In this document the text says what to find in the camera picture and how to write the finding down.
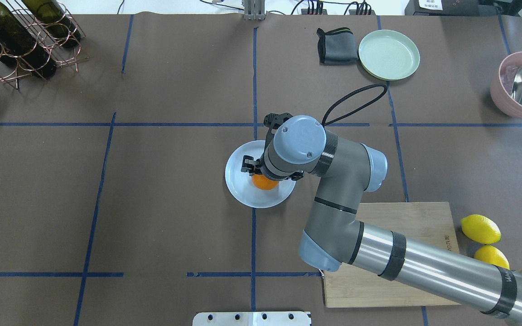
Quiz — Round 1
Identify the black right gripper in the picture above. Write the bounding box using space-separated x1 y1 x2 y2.
241 113 305 182

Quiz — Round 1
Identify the orange fruit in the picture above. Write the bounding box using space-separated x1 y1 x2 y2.
251 175 280 191

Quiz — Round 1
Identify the light blue plate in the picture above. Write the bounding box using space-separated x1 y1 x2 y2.
224 140 296 208

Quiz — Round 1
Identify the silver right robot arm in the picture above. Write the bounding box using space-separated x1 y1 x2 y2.
241 113 522 326

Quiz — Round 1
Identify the pale green plate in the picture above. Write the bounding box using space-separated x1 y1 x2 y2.
358 29 421 81

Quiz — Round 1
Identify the grey folded cloth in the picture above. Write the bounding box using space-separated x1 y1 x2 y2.
316 27 359 66

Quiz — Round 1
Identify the black power strip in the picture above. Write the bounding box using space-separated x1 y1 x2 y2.
290 0 375 16

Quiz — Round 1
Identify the wooden cutting board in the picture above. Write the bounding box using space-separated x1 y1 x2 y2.
324 202 459 309

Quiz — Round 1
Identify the upper yellow lemon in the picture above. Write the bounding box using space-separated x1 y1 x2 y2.
460 214 502 245

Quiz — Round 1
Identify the yellow lemon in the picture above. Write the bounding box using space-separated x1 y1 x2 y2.
473 244 510 269
460 214 502 245

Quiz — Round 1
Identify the lower yellow lemon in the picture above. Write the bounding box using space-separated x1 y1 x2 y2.
473 244 510 269

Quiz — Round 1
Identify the dark green wine bottle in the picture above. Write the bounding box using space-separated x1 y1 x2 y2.
0 2 57 80

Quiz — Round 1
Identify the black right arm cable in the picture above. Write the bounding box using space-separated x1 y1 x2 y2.
321 83 388 126

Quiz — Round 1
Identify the grey metal camera post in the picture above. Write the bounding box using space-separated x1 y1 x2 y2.
241 0 266 21

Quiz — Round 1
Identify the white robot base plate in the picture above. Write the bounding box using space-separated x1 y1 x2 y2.
192 311 312 326

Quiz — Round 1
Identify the copper wire wine rack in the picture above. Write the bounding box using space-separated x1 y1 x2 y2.
0 0 89 89

